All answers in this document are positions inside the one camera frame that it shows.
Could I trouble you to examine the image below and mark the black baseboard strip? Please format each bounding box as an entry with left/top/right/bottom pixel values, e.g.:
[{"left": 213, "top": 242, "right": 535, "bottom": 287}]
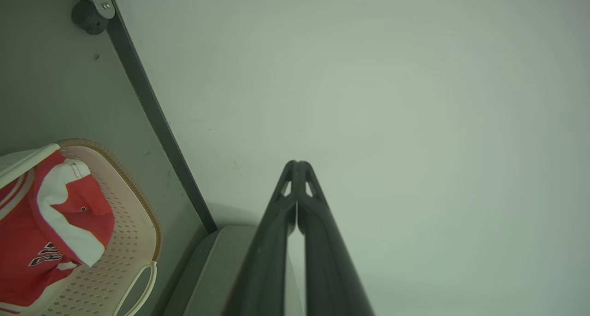
[{"left": 106, "top": 0, "right": 218, "bottom": 235}]

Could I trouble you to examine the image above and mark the red lettered basketball jersey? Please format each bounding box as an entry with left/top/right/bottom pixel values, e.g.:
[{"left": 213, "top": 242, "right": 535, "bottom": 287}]
[{"left": 0, "top": 169, "right": 83, "bottom": 315}]

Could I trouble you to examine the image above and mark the cream perforated laundry basket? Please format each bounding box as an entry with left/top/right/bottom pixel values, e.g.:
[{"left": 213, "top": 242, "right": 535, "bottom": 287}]
[{"left": 0, "top": 139, "right": 163, "bottom": 316}]

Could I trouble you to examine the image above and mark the black rubber foot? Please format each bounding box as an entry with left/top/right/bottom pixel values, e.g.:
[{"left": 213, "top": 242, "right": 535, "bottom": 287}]
[{"left": 71, "top": 0, "right": 110, "bottom": 35}]

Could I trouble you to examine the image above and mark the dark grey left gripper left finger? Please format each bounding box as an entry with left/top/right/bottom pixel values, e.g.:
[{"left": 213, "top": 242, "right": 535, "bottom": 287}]
[{"left": 224, "top": 160, "right": 298, "bottom": 316}]

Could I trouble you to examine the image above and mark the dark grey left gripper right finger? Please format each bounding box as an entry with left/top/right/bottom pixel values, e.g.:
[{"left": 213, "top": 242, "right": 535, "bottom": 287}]
[{"left": 298, "top": 161, "right": 375, "bottom": 316}]

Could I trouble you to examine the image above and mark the grey fabric sofa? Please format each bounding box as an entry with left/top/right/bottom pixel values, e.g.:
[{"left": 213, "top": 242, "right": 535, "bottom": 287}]
[{"left": 161, "top": 224, "right": 305, "bottom": 316}]

